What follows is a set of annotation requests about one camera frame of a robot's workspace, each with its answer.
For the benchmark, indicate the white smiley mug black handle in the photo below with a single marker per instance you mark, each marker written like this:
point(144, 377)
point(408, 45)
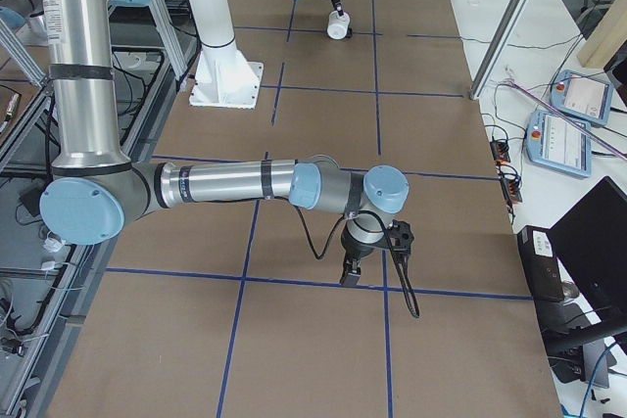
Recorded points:
point(338, 26)

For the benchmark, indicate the black box on desk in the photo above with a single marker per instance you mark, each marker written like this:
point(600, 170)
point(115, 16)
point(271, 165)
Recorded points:
point(540, 264)

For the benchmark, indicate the near teach pendant tablet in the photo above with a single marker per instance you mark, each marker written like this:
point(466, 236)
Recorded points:
point(553, 142)

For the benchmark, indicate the teach pendant tablet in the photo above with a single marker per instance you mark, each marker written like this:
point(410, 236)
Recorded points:
point(553, 142)
point(582, 97)

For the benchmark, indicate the black laptop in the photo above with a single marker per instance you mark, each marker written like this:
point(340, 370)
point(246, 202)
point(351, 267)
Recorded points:
point(590, 242)

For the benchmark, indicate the far teach pendant tablet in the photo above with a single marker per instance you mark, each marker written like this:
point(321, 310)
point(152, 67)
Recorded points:
point(582, 97)

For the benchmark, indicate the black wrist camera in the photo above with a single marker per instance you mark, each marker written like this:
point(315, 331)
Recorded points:
point(401, 237)

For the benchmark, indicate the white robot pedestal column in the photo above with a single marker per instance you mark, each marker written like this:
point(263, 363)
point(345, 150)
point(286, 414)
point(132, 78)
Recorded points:
point(223, 77)

